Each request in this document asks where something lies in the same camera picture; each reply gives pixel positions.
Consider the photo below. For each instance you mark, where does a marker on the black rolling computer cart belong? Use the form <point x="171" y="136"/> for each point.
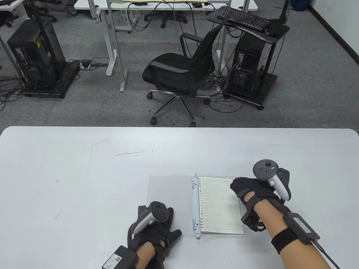
<point x="267" y="85"/>

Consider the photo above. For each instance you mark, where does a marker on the black computer tower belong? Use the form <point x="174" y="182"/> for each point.
<point x="33" y="56"/>
<point x="246" y="64"/>

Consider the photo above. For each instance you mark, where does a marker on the white background desk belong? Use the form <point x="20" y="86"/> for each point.
<point x="84" y="4"/>
<point x="8" y="5"/>

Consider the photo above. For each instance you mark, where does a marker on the person's right hand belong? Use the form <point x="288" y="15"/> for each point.
<point x="252" y="185"/>

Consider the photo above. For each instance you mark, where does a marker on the grey and white controller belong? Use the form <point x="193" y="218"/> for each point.
<point x="158" y="211"/>
<point x="265" y="169"/>

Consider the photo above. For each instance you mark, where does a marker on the black mesh office chair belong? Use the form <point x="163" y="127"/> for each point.
<point x="168" y="70"/>

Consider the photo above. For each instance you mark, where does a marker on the dark blue bag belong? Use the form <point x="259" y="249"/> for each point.
<point x="300" y="4"/>

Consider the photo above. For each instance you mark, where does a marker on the black keyboard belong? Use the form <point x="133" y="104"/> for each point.
<point x="241" y="17"/>

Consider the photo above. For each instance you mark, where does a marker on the person's right forearm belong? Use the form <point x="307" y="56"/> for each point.
<point x="270" y="217"/>

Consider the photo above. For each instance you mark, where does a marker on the black rolling computer stand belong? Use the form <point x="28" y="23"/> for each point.
<point x="68" y="74"/>

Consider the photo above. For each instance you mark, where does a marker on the white power strip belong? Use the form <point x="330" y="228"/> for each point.
<point x="85" y="65"/>

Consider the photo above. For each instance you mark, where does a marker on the person's left forearm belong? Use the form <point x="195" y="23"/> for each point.
<point x="144" y="255"/>

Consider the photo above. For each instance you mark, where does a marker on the person's left hand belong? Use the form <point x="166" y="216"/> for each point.
<point x="169" y="238"/>

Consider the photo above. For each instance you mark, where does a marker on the aluminium frame post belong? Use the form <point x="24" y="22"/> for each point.
<point x="123" y="81"/>

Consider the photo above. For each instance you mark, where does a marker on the stack of lined loose-leaf paper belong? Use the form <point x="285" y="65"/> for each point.
<point x="218" y="207"/>

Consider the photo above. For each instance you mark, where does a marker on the black wrist sensor box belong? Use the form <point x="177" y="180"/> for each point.
<point x="119" y="257"/>
<point x="301" y="227"/>

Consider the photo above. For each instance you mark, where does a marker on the white rolling cabinet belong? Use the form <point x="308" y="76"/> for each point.
<point x="123" y="23"/>

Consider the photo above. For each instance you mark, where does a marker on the black chair wheel base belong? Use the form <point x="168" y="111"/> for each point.
<point x="165" y="16"/>
<point x="46" y="12"/>

